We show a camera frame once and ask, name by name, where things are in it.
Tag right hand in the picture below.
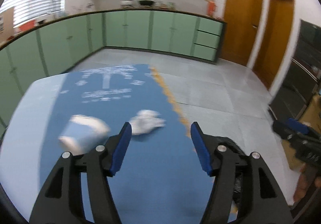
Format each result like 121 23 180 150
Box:
293 163 321 203

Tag orange thermos jug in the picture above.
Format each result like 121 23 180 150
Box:
206 0 216 17

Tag black glass cabinet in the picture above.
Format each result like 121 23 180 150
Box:
268 20 320 121

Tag brown cardboard box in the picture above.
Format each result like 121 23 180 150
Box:
281 95 320 171

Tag white paper cup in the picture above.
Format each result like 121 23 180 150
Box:
58 115 110 156

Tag black wok pan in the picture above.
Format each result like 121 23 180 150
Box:
138 0 156 8

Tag white cooking pot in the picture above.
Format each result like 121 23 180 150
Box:
120 0 134 8

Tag brown wooden door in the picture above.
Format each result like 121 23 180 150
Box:
253 0 294 90
221 0 263 66

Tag light blue table mat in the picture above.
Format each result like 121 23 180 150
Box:
1 74 66 219

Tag brown cardboard board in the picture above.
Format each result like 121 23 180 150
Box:
0 7 14 43

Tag dark blue table mat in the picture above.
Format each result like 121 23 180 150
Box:
30 65 212 223

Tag green lower kitchen cabinets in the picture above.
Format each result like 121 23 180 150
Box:
1 9 226 128

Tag red wash basin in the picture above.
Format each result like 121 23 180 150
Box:
18 20 36 32

